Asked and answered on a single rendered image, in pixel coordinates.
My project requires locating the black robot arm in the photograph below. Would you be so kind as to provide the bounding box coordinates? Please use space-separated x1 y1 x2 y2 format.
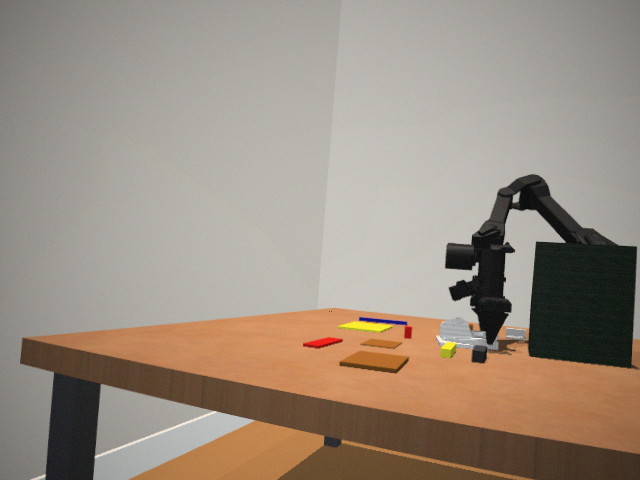
445 174 619 301

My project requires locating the yellow flat plate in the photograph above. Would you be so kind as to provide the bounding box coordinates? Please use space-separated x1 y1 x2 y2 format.
338 322 393 333

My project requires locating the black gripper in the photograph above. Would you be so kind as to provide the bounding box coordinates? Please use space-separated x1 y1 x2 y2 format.
470 271 512 345

